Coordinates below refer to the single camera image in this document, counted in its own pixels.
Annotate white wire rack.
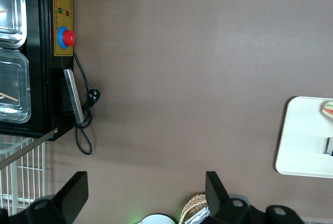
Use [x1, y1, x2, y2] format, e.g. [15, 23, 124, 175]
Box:
[0, 134, 48, 216]

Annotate red emergency stop button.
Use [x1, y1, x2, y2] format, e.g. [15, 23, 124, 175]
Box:
[57, 25, 76, 49]

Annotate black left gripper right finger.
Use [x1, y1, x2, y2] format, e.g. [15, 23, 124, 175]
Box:
[205, 171, 305, 224]

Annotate stacked foil containers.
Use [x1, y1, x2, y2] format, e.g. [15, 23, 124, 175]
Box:
[184, 206, 210, 224]

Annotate silver metal lever bar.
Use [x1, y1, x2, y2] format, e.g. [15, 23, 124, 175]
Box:
[0, 127, 59, 170]

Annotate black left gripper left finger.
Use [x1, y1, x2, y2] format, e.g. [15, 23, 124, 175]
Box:
[0, 171, 89, 224]

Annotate silver machine handle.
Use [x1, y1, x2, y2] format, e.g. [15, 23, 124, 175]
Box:
[63, 68, 85, 125]

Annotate cream plastic tray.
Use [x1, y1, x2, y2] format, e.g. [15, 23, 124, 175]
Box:
[275, 96, 333, 179]

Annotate triangular wrapped sandwich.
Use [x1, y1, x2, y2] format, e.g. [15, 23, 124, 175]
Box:
[319, 99, 333, 120]

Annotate wicker basket with foil containers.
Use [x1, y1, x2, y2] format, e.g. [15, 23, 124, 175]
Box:
[181, 192, 209, 224]

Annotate foil tray with one stick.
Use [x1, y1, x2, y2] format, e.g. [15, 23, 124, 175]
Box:
[0, 0, 28, 48]

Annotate black sealing machine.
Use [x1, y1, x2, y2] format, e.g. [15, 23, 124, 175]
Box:
[0, 0, 76, 142]

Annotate black power cable with plug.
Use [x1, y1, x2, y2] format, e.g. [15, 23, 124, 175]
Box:
[72, 50, 102, 155]

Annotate foil tray with crossed sticks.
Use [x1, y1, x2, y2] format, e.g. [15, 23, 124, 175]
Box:
[0, 48, 32, 124]

